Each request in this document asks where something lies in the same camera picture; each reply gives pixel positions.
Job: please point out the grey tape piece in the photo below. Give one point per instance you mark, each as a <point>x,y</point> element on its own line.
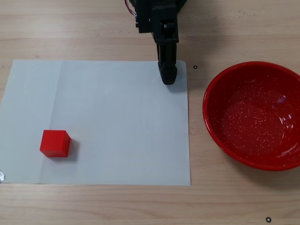
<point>2,175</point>

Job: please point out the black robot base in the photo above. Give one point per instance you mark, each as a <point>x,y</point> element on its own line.
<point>182,3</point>

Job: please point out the red speckled bowl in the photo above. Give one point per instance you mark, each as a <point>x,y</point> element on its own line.
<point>253,117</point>

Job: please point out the red cube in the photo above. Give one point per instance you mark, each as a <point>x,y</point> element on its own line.
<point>54,143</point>

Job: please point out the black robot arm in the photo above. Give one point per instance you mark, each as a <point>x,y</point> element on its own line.
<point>159,2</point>

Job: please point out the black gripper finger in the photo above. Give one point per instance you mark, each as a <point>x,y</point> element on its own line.
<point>169,70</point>
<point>158,56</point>

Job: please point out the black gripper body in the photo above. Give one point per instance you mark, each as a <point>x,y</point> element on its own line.
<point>166,35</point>

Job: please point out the white paper sheet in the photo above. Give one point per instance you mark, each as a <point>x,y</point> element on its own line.
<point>117,131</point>

